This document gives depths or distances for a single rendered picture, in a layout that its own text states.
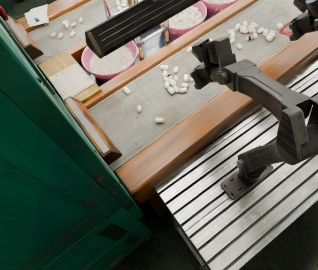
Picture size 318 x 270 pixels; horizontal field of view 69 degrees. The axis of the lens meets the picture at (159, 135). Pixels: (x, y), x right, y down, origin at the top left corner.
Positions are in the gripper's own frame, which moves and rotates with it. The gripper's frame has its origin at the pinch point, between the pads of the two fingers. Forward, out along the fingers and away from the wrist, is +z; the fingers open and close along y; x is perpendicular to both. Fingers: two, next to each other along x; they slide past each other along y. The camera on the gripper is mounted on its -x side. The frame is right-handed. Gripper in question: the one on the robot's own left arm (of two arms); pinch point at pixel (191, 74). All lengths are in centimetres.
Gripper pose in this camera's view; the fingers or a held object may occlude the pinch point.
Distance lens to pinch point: 89.1
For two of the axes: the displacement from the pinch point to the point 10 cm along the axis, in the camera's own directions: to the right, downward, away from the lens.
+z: -4.1, -2.0, 8.9
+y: -7.8, 5.7, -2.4
